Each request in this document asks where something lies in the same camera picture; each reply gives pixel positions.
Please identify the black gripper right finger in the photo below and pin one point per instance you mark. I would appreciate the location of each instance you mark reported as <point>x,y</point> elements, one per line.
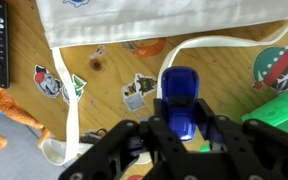
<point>267,153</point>

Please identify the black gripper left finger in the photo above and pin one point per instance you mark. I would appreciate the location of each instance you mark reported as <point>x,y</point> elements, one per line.
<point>117,156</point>

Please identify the blue toy car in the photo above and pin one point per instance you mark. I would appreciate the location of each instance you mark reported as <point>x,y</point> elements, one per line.
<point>180,86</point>

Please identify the gift box character sticker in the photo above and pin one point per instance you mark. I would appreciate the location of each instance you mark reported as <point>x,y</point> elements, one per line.
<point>137,95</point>

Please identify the orange plush toy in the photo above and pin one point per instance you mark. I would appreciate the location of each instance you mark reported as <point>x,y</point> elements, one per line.
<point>4,103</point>

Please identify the green tree sticker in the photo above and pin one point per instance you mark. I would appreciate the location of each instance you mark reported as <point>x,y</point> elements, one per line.
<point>79,85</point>

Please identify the large elf sticker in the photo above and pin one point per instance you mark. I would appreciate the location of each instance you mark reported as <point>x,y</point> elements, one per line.
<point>280,68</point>

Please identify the red hat character sticker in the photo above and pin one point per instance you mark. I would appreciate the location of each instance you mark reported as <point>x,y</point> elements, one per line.
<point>45,81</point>

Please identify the small white sticker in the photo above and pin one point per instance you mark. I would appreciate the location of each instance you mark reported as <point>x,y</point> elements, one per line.
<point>98,52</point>

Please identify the orange pumpkin sticker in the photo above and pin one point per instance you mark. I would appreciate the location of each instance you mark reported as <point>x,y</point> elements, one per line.
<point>147,46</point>

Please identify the white printed tote bag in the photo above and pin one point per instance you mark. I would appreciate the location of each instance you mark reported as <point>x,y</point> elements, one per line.
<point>150,20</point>

